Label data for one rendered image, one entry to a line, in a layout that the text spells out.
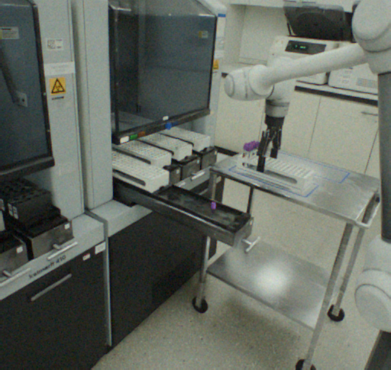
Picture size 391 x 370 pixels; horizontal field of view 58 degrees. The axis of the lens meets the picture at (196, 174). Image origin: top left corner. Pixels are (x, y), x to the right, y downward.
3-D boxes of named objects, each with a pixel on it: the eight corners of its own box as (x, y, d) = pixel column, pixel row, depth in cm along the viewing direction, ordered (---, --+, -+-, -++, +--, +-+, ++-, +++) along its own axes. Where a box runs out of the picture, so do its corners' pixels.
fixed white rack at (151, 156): (105, 154, 159) (105, 141, 157) (121, 149, 167) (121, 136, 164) (156, 174, 145) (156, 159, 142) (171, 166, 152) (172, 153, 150)
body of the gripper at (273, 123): (279, 119, 132) (275, 142, 136) (289, 114, 138) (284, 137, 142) (261, 114, 136) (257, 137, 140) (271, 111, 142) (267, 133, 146)
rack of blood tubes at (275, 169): (234, 169, 150) (237, 156, 148) (247, 163, 158) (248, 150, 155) (302, 193, 135) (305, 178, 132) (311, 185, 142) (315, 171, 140)
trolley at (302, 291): (190, 308, 186) (203, 165, 152) (235, 265, 221) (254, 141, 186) (314, 387, 152) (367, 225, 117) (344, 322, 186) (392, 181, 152)
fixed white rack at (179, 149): (129, 146, 171) (129, 133, 168) (143, 141, 179) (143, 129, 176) (179, 163, 156) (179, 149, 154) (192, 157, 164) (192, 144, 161)
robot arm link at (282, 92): (279, 95, 141) (252, 98, 135) (285, 55, 135) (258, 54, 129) (298, 102, 133) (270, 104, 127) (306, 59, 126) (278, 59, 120)
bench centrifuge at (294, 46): (263, 75, 336) (274, 0, 309) (289, 70, 382) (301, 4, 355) (321, 86, 307) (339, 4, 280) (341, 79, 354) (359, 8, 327)
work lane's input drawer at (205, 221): (85, 185, 145) (85, 165, 142) (111, 175, 156) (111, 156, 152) (243, 259, 110) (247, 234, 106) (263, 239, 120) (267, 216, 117)
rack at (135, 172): (95, 172, 142) (94, 157, 140) (114, 164, 150) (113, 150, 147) (151, 195, 128) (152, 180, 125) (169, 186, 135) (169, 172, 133)
